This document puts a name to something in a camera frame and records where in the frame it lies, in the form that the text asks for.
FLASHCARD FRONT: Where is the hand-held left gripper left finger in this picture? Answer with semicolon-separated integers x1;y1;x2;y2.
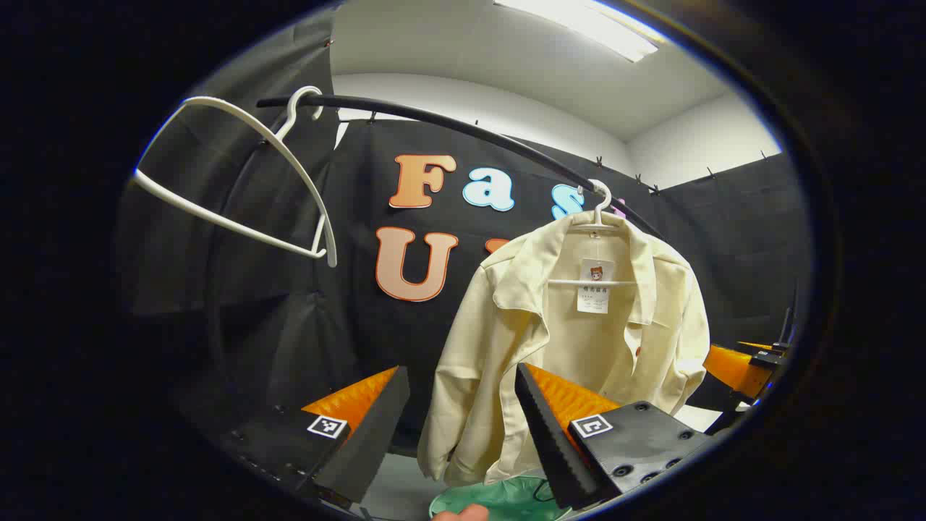
221;365;411;505

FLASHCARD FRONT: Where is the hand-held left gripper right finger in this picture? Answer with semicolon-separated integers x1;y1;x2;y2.
514;363;713;509

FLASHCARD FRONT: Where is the green laundry hamper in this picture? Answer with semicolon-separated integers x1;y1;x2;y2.
428;474;572;521

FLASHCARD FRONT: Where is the cream jacket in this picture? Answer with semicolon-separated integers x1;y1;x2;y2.
417;210;711;487

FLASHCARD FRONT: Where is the white hanger with crossbar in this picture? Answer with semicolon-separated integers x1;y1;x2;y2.
548;179;637;285

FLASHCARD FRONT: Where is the white plastic hanger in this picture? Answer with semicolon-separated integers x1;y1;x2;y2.
132;85;339;268

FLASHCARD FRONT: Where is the black clothes rack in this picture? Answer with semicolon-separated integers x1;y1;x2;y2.
206;96;666;406

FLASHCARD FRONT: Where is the white panel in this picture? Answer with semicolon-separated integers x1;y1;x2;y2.
676;404;724;435

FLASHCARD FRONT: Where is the black backdrop cloth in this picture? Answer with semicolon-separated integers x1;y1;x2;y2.
119;7;811;464

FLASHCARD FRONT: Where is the white paper garment tag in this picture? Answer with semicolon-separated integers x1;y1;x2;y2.
577;258;616;315

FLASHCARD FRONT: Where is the ceiling light panel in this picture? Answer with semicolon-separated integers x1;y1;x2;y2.
494;0;666;64

